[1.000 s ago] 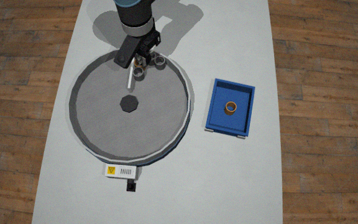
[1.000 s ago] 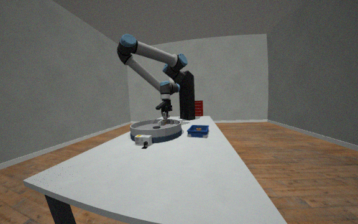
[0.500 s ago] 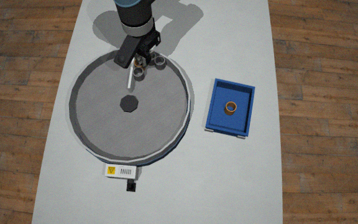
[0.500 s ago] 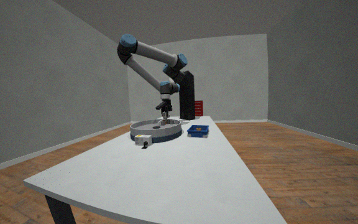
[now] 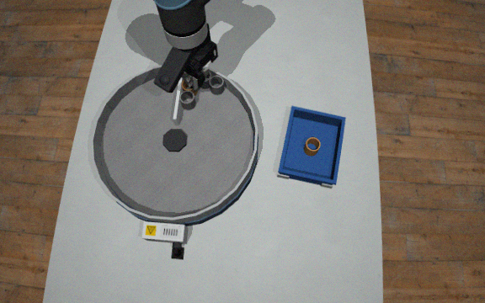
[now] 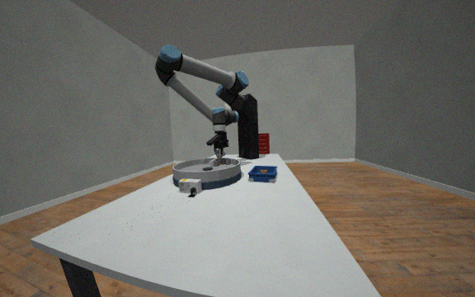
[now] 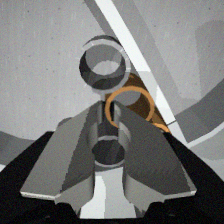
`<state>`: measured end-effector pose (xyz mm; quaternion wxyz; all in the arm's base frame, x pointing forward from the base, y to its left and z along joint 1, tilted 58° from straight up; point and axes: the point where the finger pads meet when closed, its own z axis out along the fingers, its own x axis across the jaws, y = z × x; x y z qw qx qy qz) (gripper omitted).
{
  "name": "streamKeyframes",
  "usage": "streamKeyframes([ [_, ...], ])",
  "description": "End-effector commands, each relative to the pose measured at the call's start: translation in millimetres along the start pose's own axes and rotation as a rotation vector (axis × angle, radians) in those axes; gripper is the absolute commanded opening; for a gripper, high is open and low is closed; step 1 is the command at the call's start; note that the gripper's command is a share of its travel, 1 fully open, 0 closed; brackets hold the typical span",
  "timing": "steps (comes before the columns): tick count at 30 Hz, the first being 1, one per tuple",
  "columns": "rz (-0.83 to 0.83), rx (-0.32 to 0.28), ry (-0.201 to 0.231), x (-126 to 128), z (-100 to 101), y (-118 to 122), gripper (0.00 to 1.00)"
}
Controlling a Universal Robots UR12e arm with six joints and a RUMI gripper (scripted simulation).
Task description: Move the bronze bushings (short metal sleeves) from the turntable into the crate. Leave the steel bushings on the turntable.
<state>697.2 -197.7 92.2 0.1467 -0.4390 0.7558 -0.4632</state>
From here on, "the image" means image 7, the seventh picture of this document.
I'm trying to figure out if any grey metal sleeve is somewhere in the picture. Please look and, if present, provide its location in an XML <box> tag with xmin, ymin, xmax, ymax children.
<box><xmin>74</xmin><ymin>35</ymin><xmax>131</xmax><ymax>94</ymax></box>
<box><xmin>57</xmin><ymin>117</ymin><xmax>73</xmax><ymax>128</ymax></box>

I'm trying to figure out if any bronze bushing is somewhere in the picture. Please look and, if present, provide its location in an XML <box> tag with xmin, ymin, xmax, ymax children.
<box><xmin>149</xmin><ymin>107</ymin><xmax>172</xmax><ymax>134</ymax></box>
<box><xmin>105</xmin><ymin>73</ymin><xmax>154</xmax><ymax>128</ymax></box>

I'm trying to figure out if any grey metal bushing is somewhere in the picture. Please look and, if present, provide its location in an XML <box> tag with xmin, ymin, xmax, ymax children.
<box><xmin>92</xmin><ymin>114</ymin><xmax>125</xmax><ymax>167</ymax></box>

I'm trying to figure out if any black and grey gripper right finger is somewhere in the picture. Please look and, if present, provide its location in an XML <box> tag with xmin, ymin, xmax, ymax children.
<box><xmin>110</xmin><ymin>100</ymin><xmax>224</xmax><ymax>224</ymax></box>

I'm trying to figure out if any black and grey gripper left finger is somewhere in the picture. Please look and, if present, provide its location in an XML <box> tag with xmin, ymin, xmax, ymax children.
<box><xmin>0</xmin><ymin>100</ymin><xmax>105</xmax><ymax>224</ymax></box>

